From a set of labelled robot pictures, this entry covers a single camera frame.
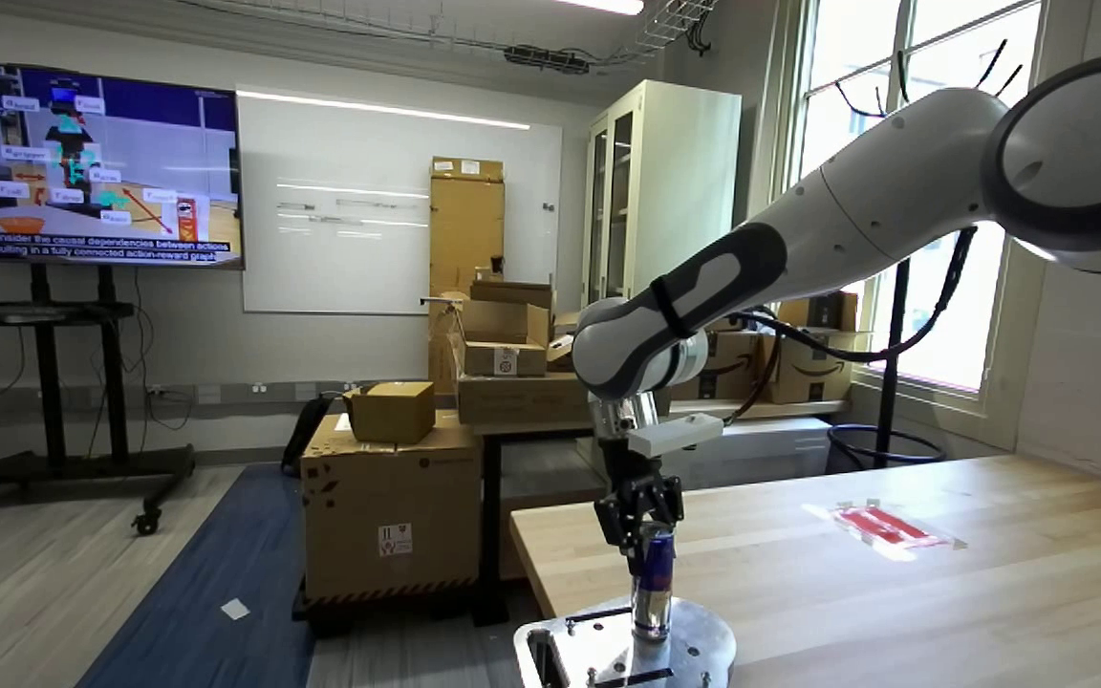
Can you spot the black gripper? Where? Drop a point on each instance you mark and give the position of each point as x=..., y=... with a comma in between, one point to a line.
x=644, y=484

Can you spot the blue silver drink can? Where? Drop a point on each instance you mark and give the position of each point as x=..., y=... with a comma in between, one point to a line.
x=650, y=592

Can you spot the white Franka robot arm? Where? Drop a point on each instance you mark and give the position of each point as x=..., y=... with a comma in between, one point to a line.
x=880, y=205

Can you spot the silver metal plate object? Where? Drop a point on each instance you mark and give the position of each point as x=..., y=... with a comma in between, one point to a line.
x=689, y=651

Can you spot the long white box under bench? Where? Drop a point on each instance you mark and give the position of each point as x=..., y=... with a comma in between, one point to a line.
x=768, y=452

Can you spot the wide Amazon smile cardboard box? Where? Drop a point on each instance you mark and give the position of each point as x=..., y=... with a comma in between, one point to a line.
x=734, y=374

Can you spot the long flat cardboard box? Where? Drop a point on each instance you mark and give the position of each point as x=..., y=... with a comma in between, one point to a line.
x=517, y=400

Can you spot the Amazon cardboard box by window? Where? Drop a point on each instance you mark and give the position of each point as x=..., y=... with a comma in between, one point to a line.
x=812, y=378

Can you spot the open cardboard box with label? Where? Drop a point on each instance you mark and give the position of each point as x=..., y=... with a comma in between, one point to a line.
x=505, y=341

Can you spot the red paper sheet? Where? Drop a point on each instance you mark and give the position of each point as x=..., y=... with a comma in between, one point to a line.
x=885, y=527

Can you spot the large cardboard box black stripes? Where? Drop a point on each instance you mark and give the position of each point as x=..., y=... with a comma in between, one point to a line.
x=390, y=522

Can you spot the small closed cardboard box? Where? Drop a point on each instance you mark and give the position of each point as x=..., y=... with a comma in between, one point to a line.
x=390, y=408

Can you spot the small cardboard box by window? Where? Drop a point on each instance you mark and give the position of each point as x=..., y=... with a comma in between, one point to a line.
x=835, y=309

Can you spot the white tall cabinet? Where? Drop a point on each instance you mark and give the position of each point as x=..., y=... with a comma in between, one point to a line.
x=686, y=193

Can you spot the tall upright cardboard box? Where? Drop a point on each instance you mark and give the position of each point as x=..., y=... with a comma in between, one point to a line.
x=464, y=221

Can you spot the small white floor tag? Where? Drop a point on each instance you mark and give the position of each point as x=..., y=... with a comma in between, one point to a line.
x=235, y=609

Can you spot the blue floor rug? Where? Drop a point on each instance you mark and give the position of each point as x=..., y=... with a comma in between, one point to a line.
x=208, y=596

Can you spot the long ceiling light strip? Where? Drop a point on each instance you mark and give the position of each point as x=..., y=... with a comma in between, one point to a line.
x=384, y=108

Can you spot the large paned window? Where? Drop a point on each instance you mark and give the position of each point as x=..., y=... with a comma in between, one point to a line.
x=849, y=50

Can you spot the square ceiling light panel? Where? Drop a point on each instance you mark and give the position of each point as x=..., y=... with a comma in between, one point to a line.
x=601, y=5

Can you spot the black rolling TV stand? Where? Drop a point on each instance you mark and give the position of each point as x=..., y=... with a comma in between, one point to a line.
x=48, y=383

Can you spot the large TV screen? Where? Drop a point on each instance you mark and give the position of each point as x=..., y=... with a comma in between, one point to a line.
x=86, y=166

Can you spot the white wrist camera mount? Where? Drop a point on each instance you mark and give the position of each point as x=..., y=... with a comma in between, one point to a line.
x=673, y=431

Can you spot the wall whiteboard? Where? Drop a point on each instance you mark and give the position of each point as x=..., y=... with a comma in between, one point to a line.
x=360, y=231

